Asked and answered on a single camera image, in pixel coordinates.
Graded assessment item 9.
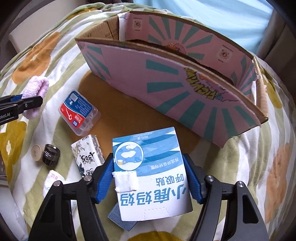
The pink towel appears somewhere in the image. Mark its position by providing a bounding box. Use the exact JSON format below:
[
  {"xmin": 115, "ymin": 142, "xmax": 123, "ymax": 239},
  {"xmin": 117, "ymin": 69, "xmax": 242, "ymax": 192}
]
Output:
[{"xmin": 22, "ymin": 76, "xmax": 49, "ymax": 120}]

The white patterned sock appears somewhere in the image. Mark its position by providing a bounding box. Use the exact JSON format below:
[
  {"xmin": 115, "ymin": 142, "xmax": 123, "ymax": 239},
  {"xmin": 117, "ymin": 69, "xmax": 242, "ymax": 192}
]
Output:
[{"xmin": 42, "ymin": 169, "xmax": 78, "ymax": 220}]

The beige round lid container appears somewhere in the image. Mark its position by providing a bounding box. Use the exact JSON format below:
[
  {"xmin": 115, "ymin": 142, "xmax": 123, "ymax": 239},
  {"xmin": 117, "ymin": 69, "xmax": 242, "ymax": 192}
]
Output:
[{"xmin": 31, "ymin": 145, "xmax": 44, "ymax": 162}]

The blue white medicine box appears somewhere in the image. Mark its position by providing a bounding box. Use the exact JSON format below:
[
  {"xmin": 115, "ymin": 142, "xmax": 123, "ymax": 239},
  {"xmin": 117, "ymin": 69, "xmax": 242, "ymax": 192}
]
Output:
[{"xmin": 112, "ymin": 127, "xmax": 193, "ymax": 221}]

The small dark blue box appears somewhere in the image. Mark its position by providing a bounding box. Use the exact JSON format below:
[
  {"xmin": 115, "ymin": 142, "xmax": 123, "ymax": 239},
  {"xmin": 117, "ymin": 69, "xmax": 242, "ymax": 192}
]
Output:
[{"xmin": 107, "ymin": 203, "xmax": 137, "ymax": 232}]

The floral print tissue pack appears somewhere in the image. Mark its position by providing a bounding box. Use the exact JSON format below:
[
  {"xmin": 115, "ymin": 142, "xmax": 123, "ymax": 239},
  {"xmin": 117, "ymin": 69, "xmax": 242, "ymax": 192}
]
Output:
[{"xmin": 71, "ymin": 135, "xmax": 105, "ymax": 177}]

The black cylindrical jar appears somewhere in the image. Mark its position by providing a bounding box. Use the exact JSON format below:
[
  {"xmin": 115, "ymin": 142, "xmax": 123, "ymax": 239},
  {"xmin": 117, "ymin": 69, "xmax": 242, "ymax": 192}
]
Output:
[{"xmin": 42, "ymin": 144, "xmax": 61, "ymax": 168}]

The floral striped blanket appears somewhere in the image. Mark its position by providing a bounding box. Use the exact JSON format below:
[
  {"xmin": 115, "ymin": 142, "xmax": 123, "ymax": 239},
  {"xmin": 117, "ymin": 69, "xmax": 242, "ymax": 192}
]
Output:
[{"xmin": 1, "ymin": 3, "xmax": 295, "ymax": 240}]

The floss pick plastic case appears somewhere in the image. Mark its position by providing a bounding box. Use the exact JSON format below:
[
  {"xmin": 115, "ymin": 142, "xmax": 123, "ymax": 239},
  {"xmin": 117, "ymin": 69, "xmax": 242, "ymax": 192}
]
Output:
[{"xmin": 58, "ymin": 89, "xmax": 101, "ymax": 137}]

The white headboard panel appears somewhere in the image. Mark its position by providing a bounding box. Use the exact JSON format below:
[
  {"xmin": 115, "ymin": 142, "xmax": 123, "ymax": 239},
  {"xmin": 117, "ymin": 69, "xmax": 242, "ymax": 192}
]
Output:
[{"xmin": 8, "ymin": 1, "xmax": 87, "ymax": 53}]

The pink cardboard box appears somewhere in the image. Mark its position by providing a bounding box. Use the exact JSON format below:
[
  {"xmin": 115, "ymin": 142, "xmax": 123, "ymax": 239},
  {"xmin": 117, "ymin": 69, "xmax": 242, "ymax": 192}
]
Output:
[{"xmin": 75, "ymin": 11, "xmax": 268, "ymax": 147}]

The right brown curtain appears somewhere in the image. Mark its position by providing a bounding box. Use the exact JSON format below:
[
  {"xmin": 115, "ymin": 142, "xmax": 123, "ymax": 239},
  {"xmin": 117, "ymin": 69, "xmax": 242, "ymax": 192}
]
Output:
[{"xmin": 256, "ymin": 10, "xmax": 295, "ymax": 82}]

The light blue curtain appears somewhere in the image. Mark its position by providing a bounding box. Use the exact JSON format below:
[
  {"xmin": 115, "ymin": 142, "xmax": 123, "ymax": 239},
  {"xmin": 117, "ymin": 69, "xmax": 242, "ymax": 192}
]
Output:
[{"xmin": 134, "ymin": 0, "xmax": 273, "ymax": 53}]

